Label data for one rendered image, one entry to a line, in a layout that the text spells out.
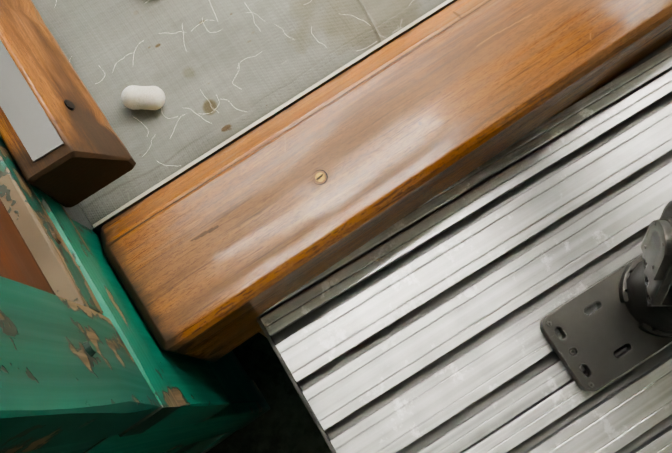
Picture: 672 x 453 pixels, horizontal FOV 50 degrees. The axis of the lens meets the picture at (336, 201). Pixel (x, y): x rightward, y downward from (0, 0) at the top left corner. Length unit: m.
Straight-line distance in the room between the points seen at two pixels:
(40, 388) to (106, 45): 0.39
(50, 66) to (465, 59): 0.31
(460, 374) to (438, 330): 0.04
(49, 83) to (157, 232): 0.13
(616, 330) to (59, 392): 0.46
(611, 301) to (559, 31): 0.23
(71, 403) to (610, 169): 0.50
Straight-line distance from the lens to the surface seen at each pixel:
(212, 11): 0.64
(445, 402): 0.61
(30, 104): 0.50
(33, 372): 0.30
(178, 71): 0.62
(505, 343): 0.62
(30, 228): 0.46
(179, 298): 0.53
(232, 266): 0.53
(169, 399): 0.48
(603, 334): 0.64
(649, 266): 0.55
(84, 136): 0.50
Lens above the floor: 1.28
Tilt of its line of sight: 75 degrees down
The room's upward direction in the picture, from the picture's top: 5 degrees counter-clockwise
